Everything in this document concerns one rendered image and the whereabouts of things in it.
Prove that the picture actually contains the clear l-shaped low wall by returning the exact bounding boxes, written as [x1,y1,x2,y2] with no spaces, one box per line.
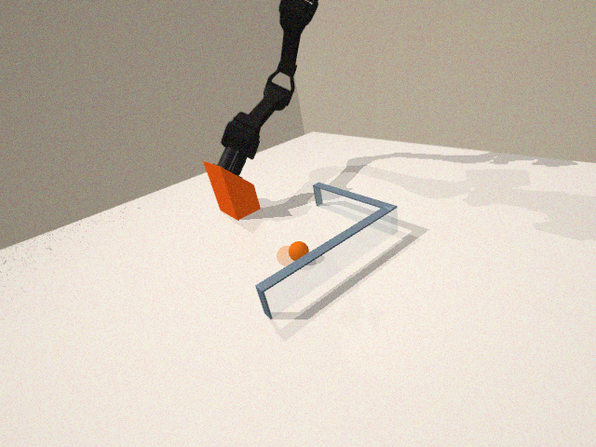
[264,187,398,318]

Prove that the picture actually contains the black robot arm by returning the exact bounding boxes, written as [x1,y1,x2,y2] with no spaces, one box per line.
[216,0,318,179]

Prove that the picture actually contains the grey-blue l-shaped wall trim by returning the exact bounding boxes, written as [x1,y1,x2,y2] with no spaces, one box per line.
[255,183,398,319]

